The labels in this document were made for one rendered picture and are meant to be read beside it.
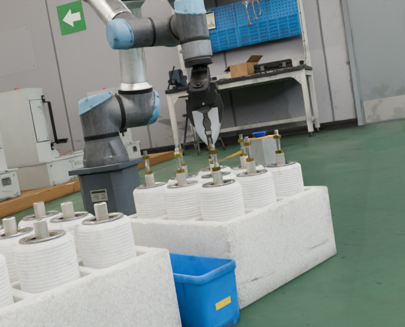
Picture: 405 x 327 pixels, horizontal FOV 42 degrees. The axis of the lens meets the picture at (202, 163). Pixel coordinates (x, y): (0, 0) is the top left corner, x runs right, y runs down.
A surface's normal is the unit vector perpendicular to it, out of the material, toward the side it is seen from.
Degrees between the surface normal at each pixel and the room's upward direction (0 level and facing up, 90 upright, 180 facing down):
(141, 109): 103
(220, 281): 92
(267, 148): 90
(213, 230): 90
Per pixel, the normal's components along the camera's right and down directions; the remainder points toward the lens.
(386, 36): -0.32, 0.14
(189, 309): -0.68, 0.21
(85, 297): 0.69, -0.05
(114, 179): 0.44, 0.01
